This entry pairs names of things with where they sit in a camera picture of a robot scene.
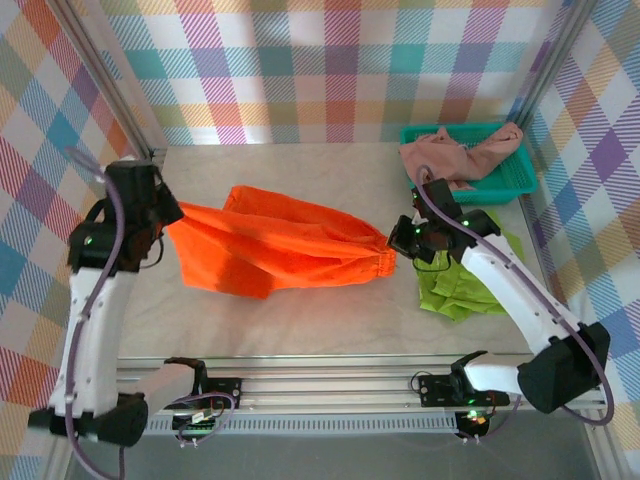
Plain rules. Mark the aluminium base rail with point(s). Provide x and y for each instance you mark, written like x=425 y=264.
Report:
x=325 y=387

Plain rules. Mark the aluminium frame post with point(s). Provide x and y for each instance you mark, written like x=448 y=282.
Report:
x=560 y=50
x=119 y=85

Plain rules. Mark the teal plastic basket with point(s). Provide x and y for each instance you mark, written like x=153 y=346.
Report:
x=515 y=180

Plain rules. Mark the aluminium side rail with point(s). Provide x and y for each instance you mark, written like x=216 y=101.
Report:
x=535 y=225
x=60 y=462

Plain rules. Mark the dusty pink shorts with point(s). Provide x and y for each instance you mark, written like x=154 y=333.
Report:
x=440 y=155

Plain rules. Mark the orange shorts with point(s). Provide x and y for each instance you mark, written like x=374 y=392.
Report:
x=280 y=250

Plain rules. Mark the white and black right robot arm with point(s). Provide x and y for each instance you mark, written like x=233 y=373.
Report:
x=510 y=290

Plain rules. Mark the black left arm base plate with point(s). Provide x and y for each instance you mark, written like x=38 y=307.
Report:
x=225 y=391

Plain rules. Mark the small lit controller board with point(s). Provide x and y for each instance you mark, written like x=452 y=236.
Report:
x=475 y=419

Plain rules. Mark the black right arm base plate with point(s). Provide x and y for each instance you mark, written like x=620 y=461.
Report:
x=435 y=390

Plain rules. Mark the green terminal block board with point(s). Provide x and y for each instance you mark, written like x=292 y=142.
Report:
x=197 y=425

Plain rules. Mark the lime green shorts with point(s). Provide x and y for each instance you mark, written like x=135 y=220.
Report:
x=450 y=295

